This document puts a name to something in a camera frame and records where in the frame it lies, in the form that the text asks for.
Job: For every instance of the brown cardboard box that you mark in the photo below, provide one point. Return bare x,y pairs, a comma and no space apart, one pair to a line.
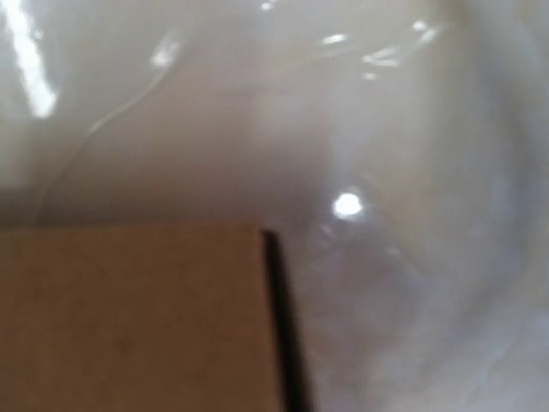
161,317

